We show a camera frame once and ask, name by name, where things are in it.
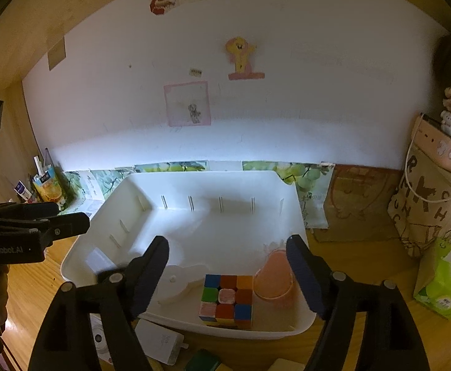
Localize pink-bordered drawing sticker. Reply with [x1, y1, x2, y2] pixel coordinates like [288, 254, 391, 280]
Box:
[164, 81, 211, 127]

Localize white charger adapter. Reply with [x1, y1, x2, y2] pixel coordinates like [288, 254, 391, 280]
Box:
[134, 319, 189, 366]

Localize pink power strip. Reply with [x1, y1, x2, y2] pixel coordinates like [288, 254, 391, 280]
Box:
[414, 114, 451, 176]

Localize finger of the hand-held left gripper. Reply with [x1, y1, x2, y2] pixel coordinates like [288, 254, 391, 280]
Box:
[0, 201, 60, 221]
[28, 212, 91, 254]

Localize colourful puzzle cube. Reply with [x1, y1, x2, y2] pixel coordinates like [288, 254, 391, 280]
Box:
[198, 274, 254, 330]

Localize white plastic storage bin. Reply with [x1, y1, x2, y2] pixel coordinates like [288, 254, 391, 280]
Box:
[60, 170, 318, 333]

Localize white toy camera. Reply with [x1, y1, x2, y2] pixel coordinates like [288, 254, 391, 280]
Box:
[90, 314, 112, 362]

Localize white pens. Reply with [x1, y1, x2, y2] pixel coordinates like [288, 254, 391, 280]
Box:
[34, 149, 56, 174]

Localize clear tape patch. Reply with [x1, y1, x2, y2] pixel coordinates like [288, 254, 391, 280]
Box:
[48, 36, 67, 71]

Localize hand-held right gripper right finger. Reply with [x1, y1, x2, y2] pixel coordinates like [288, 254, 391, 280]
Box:
[286, 234, 432, 371]

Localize green grape-print paper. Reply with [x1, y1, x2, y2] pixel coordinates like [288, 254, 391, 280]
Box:
[61, 160, 334, 228]

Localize brown cartoon cardboard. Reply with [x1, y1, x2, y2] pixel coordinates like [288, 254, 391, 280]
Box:
[312, 164, 404, 242]

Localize green small charger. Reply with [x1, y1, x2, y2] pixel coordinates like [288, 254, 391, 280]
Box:
[184, 349, 223, 371]

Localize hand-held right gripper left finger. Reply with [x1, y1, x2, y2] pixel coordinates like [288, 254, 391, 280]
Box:
[28, 235, 171, 371]

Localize green tissue pack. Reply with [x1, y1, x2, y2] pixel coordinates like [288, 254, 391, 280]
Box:
[414, 236, 451, 319]

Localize letter-print canvas bag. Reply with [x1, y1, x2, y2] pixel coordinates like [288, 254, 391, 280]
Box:
[388, 145, 451, 258]

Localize wooden desk hutch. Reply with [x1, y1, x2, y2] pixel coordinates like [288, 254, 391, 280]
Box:
[0, 0, 451, 209]

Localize beige sponge block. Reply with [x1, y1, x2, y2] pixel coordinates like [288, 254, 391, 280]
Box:
[268, 359, 307, 371]

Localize white bottle-shaped plastic piece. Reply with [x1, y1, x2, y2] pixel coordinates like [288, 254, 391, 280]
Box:
[158, 265, 211, 304]

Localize yellow pony wall sticker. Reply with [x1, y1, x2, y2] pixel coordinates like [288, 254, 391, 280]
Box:
[225, 36, 265, 80]

